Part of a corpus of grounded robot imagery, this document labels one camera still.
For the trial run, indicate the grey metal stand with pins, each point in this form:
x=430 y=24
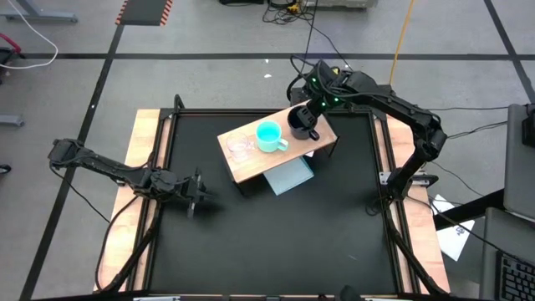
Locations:
x=42 y=18

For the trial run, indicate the black frame post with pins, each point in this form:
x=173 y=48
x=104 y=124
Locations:
x=179 y=103

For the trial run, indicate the teal mug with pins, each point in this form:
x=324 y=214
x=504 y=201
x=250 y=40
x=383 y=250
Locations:
x=268 y=136

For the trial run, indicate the black keyboard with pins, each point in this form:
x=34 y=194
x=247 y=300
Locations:
x=518 y=280

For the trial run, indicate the white paper sheet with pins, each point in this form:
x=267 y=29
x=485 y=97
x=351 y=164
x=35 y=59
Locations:
x=455 y=238

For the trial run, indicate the dark speckled enamel mug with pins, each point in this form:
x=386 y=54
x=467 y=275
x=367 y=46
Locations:
x=297 y=130

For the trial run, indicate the light blue box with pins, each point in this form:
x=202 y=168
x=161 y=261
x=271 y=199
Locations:
x=288 y=177

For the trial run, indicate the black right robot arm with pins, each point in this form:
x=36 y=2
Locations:
x=401 y=108

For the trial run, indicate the black table frame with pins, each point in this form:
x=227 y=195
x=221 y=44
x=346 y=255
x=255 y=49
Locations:
x=209 y=111

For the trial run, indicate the grey side table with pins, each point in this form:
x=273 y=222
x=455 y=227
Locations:
x=518 y=175

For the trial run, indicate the small white label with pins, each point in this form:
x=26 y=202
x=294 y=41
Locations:
x=309 y=154

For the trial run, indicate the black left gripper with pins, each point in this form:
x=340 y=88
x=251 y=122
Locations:
x=188 y=188

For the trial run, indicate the wooden side plank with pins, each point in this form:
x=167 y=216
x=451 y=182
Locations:
x=142 y=129
x=397 y=134

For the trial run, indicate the grey desk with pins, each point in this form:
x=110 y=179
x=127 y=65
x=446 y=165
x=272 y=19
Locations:
x=489 y=259

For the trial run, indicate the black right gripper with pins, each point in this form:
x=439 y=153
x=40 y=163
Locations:
x=313 y=110

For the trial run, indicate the black mat with striped edges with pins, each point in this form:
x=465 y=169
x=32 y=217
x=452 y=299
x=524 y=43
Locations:
x=144 y=11

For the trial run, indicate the black desk bar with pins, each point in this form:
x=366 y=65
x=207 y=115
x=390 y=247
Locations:
x=468 y=211

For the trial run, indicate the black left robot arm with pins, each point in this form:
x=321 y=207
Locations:
x=104 y=167

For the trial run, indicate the small clear glass mug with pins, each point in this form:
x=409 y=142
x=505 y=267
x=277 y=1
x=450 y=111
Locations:
x=238 y=144

